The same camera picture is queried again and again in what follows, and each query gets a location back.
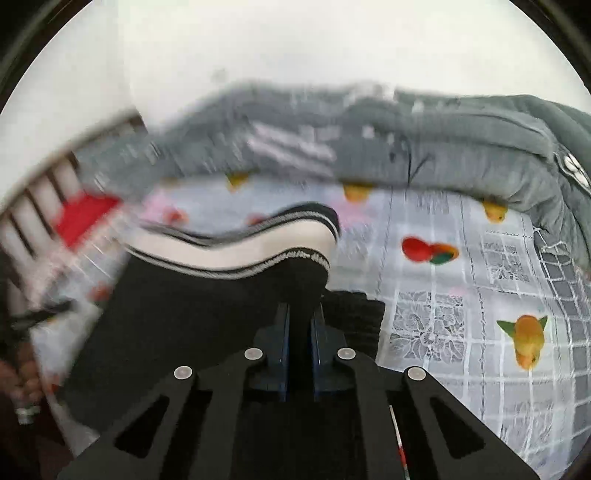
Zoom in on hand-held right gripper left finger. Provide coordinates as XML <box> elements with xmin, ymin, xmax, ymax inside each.
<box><xmin>56</xmin><ymin>302</ymin><xmax>291</xmax><ymax>480</ymax></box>

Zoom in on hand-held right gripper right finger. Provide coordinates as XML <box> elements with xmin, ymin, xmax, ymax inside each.
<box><xmin>309</xmin><ymin>304</ymin><xmax>542</xmax><ymax>480</ymax></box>

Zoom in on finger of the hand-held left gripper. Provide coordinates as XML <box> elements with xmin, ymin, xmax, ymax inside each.
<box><xmin>8</xmin><ymin>299</ymin><xmax>78</xmax><ymax>332</ymax></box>

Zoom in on black pants with white stripe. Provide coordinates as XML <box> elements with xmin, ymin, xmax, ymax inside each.
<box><xmin>58</xmin><ymin>203</ymin><xmax>387</xmax><ymax>444</ymax></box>

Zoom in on person's left hand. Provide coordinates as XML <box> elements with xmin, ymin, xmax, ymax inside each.
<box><xmin>0</xmin><ymin>356</ymin><xmax>51</xmax><ymax>408</ymax></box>

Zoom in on red cloth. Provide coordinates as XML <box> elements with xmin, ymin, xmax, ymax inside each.
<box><xmin>51</xmin><ymin>194</ymin><xmax>122</xmax><ymax>251</ymax></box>

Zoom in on fruit print bedsheet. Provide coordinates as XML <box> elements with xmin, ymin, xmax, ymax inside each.
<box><xmin>28</xmin><ymin>175</ymin><xmax>591</xmax><ymax>480</ymax></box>

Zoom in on grey quilt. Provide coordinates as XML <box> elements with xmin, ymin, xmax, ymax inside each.
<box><xmin>78</xmin><ymin>80</ymin><xmax>591</xmax><ymax>241</ymax></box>

